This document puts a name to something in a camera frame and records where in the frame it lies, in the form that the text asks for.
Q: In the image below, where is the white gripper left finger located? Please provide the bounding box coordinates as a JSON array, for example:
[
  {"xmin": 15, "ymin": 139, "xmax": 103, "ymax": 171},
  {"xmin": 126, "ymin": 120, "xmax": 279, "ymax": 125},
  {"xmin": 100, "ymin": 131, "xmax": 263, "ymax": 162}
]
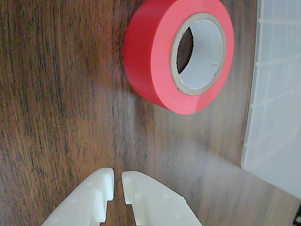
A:
[{"xmin": 41, "ymin": 167, "xmax": 115, "ymax": 226}]

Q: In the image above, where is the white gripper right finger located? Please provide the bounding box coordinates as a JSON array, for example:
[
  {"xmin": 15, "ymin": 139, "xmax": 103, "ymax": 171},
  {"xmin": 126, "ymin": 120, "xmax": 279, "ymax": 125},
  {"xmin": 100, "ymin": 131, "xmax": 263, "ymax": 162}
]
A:
[{"xmin": 121, "ymin": 170, "xmax": 203, "ymax": 226}]

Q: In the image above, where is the red tape roll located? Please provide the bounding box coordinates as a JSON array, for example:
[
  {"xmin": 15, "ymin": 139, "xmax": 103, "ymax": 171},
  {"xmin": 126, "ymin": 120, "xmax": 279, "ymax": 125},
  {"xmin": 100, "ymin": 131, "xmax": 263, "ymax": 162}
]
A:
[{"xmin": 123, "ymin": 0, "xmax": 235, "ymax": 115}]

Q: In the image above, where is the clear plastic storage box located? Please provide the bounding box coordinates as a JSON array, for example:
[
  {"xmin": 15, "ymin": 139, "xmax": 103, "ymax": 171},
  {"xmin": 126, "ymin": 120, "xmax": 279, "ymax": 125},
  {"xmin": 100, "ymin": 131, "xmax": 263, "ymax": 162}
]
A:
[{"xmin": 241, "ymin": 0, "xmax": 301, "ymax": 201}]

